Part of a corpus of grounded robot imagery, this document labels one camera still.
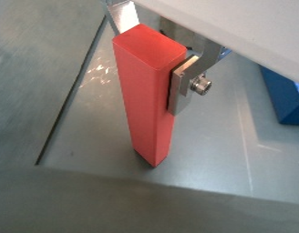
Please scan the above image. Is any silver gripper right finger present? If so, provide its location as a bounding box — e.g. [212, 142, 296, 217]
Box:
[166, 40, 227, 117]

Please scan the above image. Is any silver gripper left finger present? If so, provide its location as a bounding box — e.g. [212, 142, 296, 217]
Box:
[102, 0, 140, 35]

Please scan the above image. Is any red rectangular block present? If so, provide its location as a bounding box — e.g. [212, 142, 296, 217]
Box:
[113, 24, 185, 167]

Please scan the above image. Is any blue foam peg board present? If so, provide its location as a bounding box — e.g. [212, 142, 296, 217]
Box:
[260, 66, 299, 126]

